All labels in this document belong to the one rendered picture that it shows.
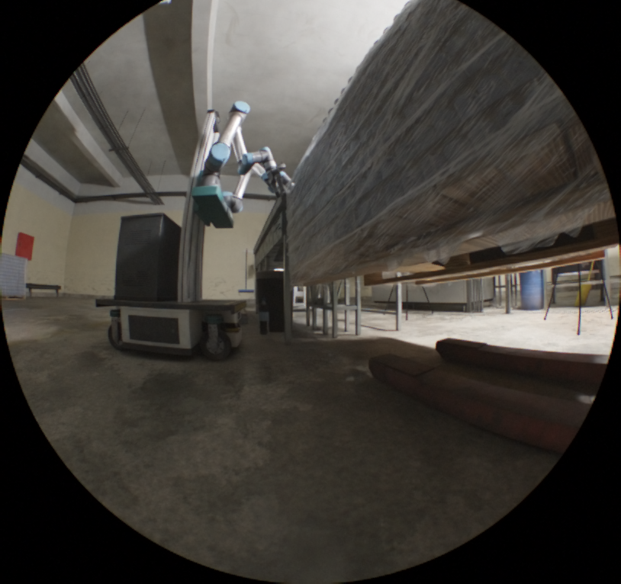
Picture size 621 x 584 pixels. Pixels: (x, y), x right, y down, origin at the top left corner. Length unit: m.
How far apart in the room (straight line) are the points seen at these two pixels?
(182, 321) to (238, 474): 0.86
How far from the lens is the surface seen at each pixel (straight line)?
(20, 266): 7.25
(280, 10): 4.62
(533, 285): 3.51
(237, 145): 1.56
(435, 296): 3.83
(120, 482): 0.57
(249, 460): 0.56
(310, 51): 4.97
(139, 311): 1.32
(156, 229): 1.40
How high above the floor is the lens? 0.38
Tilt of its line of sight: 5 degrees up
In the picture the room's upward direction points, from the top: 1 degrees counter-clockwise
